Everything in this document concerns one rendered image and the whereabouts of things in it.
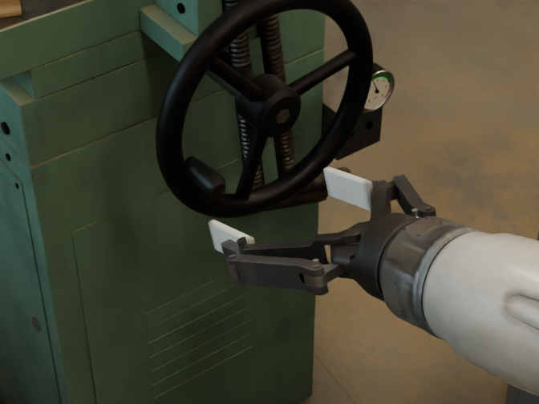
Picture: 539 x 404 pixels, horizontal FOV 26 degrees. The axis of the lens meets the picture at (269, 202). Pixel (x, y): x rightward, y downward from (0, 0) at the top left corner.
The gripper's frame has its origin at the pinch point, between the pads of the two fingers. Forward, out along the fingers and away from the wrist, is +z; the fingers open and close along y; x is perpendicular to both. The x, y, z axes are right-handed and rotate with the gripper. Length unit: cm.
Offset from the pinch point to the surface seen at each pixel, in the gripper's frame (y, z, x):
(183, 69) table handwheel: -0.3, 13.5, -12.2
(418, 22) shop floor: -130, 138, 38
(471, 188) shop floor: -95, 85, 57
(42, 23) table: 6.5, 30.6, -17.4
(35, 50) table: 7.7, 31.7, -14.6
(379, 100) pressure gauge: -38, 34, 8
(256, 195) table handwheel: -9.2, 20.7, 7.3
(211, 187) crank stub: 0.7, 11.6, 0.1
